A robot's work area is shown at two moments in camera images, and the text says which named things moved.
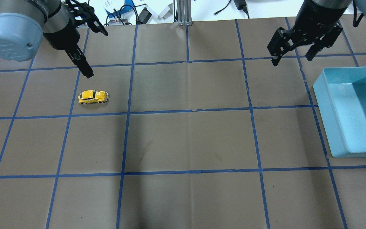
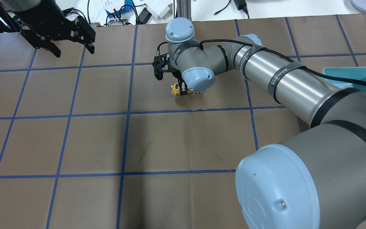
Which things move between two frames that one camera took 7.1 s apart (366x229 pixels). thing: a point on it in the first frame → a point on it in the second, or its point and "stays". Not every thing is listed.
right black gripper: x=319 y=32 → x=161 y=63
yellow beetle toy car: x=92 y=96 → x=175 y=89
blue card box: x=130 y=5 stays
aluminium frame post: x=184 y=11 stays
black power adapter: x=241 y=4 stays
